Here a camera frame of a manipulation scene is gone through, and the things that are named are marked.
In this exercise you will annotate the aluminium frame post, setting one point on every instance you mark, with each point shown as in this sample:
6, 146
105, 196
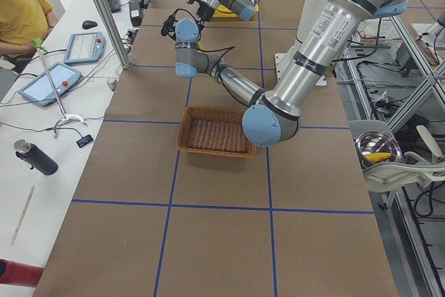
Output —
112, 30

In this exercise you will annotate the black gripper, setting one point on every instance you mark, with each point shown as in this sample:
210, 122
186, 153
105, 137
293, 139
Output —
203, 14

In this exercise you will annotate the far teach pendant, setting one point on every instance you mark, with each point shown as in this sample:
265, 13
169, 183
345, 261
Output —
84, 48

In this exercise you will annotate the brown wicker basket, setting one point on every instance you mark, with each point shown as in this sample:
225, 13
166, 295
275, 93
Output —
214, 131

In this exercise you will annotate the black computer mouse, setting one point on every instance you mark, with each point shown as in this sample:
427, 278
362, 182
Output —
89, 24

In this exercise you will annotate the near teach pendant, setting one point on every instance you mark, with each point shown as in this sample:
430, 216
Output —
40, 91

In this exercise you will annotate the red fire extinguisher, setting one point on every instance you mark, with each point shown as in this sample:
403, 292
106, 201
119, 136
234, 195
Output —
19, 274

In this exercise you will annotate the steel pot with corn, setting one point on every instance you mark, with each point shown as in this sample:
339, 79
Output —
377, 147

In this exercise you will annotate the person in yellow shirt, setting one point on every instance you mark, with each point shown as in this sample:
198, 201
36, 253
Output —
21, 22

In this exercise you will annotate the teach pendant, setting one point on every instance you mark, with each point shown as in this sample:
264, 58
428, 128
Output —
40, 91
84, 48

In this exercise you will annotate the wooden chopstick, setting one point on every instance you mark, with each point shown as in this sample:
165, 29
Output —
22, 216

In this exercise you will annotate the yellow plastic basket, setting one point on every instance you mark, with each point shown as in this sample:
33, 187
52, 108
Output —
233, 9

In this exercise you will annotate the black water bottle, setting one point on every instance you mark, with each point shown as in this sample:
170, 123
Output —
35, 157

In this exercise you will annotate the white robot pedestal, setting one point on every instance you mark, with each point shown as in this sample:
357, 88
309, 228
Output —
310, 13

